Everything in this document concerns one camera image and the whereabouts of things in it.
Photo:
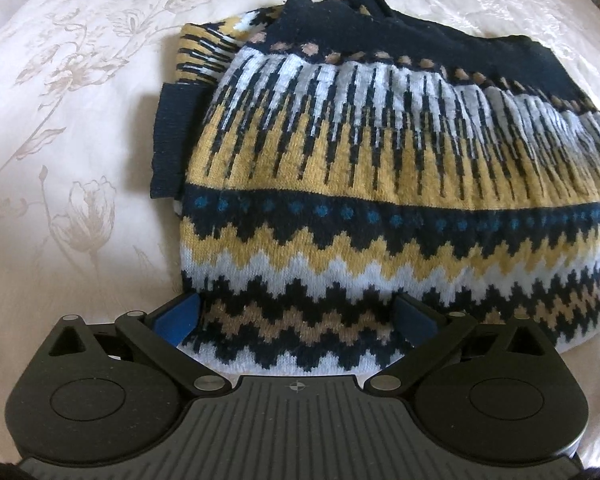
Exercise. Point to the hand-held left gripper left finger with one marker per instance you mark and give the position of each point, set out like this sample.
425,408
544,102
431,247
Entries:
182,317

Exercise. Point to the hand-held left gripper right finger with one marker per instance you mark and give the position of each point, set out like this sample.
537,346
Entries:
414,317

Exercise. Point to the patterned knit sweater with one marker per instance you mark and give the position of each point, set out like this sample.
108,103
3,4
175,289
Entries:
380,185

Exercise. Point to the white floral bedspread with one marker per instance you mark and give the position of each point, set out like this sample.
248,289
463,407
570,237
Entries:
70,135

